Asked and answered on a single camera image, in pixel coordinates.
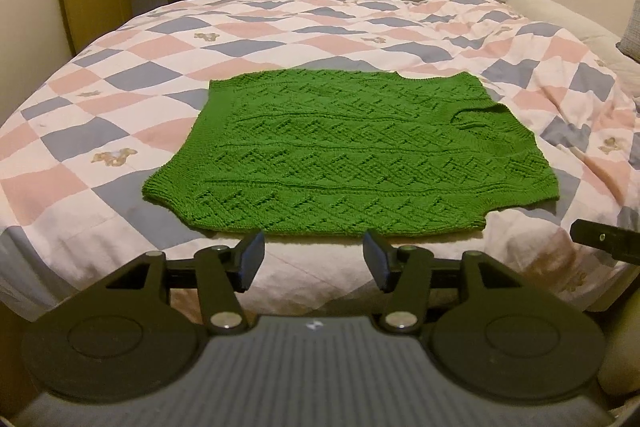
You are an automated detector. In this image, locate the green knitted sweater vest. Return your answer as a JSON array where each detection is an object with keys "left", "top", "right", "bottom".
[{"left": 142, "top": 68, "right": 559, "bottom": 239}]

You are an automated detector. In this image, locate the beige padded headboard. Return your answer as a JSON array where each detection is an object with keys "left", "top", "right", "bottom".
[{"left": 507, "top": 0, "right": 640, "bottom": 98}]

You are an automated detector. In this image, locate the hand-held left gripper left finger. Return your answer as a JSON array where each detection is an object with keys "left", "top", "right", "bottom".
[{"left": 102, "top": 231, "right": 266, "bottom": 336}]

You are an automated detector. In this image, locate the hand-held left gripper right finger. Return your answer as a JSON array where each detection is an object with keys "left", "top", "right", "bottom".
[{"left": 363, "top": 229, "right": 527, "bottom": 336}]

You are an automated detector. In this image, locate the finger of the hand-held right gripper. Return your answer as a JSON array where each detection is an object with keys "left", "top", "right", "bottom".
[{"left": 570, "top": 219, "right": 640, "bottom": 266}]

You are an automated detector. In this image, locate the grey pillow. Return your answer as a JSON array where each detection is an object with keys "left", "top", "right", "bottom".
[{"left": 616, "top": 0, "right": 640, "bottom": 58}]

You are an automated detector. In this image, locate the checkered pink grey quilt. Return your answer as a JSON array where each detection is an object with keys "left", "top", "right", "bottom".
[{"left": 0, "top": 0, "right": 640, "bottom": 324}]

